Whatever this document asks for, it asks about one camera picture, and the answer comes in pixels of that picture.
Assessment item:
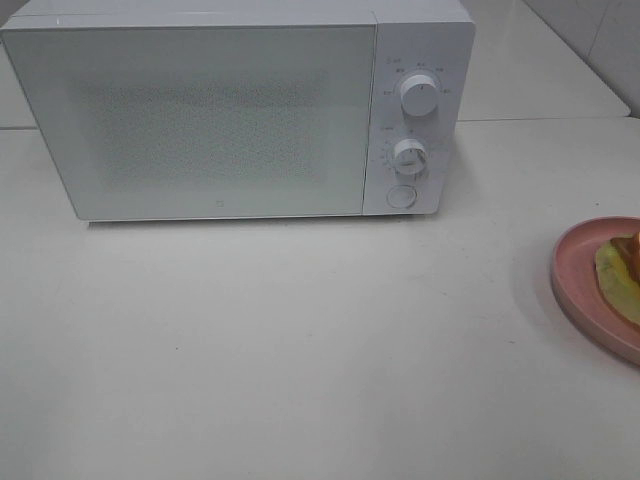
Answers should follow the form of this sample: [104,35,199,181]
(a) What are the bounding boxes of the round white door button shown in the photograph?
[387,185,417,209]

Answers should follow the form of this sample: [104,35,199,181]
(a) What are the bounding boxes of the pink round plate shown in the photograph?
[550,216,639,365]

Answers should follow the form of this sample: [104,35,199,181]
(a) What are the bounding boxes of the toast sandwich with lettuce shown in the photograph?
[594,232,639,326]

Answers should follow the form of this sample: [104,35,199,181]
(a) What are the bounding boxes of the lower white timer knob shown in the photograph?
[391,139,428,176]

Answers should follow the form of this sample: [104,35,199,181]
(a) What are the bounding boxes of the upper white power knob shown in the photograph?
[399,72,440,117]

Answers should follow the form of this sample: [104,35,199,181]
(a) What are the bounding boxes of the white microwave oven body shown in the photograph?
[1,1,475,219]

